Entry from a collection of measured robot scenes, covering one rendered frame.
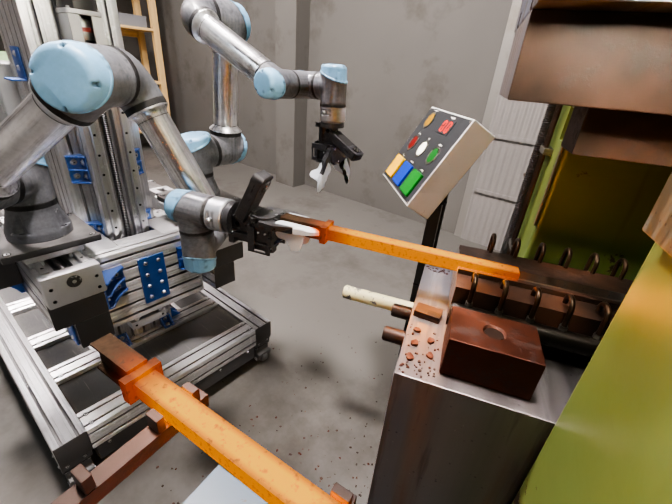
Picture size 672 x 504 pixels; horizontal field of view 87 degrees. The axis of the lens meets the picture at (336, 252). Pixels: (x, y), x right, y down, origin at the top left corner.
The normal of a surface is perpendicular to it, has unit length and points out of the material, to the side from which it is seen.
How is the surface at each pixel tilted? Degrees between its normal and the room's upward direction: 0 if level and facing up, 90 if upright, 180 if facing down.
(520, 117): 90
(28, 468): 0
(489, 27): 90
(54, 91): 86
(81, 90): 83
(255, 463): 0
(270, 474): 0
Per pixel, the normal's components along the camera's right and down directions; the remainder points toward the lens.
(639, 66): -0.34, 0.41
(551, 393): 0.07, -0.88
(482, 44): -0.63, 0.32
